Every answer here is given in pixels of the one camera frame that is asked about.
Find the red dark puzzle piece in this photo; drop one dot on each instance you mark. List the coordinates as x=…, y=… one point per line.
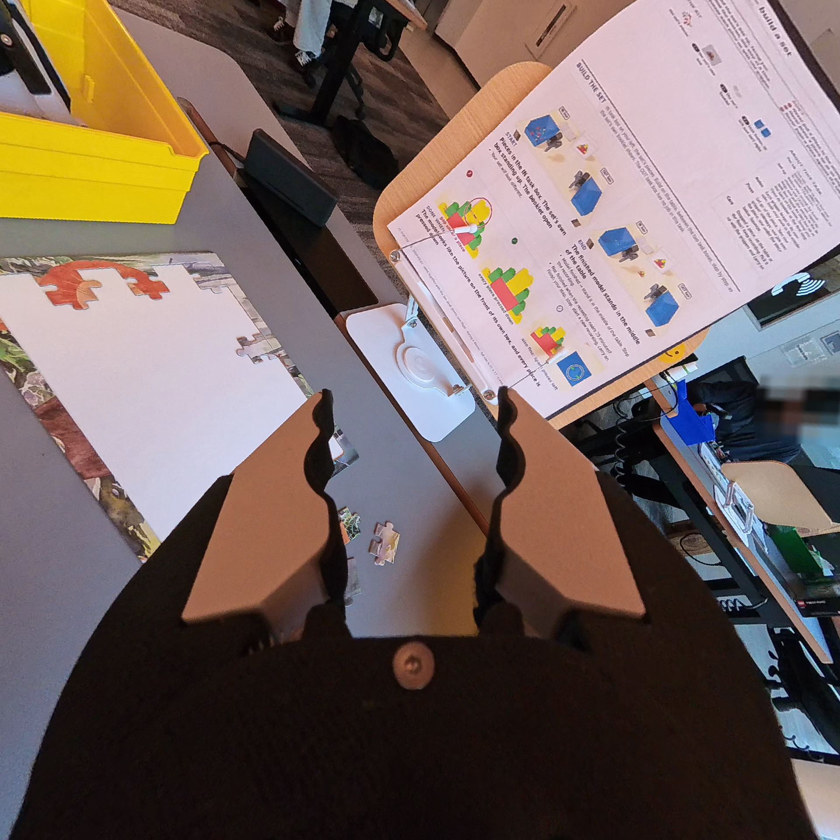
x=351, y=523

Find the green plastic bin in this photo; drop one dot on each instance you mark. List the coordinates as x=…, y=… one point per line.
x=797, y=554

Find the yellow plastic bin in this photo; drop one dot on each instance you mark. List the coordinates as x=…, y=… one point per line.
x=98, y=170

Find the blue plastic bin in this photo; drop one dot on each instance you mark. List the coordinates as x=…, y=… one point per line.
x=689, y=420

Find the grey brown puzzle piece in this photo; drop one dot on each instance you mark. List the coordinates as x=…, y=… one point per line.
x=259, y=348

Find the grey striped puzzle piece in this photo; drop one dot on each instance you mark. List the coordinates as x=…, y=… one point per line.
x=207, y=275

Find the red fan puzzle piece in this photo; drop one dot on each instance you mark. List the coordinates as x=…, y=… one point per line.
x=72, y=285

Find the cardboard sheet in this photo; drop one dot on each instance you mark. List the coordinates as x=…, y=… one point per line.
x=781, y=492

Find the clear acrylic stand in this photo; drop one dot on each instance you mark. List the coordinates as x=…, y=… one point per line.
x=741, y=508

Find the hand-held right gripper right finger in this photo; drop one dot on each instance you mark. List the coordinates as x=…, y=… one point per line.
x=564, y=531

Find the puzzle frame board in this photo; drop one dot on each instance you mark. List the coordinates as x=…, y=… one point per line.
x=144, y=394

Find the pale grey puzzle piece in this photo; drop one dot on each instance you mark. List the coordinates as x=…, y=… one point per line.
x=384, y=543

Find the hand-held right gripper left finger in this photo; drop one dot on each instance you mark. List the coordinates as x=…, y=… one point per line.
x=262, y=531

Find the printed instruction sheet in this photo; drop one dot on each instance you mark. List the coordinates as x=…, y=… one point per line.
x=656, y=164

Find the black bag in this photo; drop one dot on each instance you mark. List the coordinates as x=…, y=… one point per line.
x=364, y=154

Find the black power adapter box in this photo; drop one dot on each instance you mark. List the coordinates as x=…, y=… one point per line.
x=289, y=177

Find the black office chair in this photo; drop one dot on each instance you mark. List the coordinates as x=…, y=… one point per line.
x=800, y=689

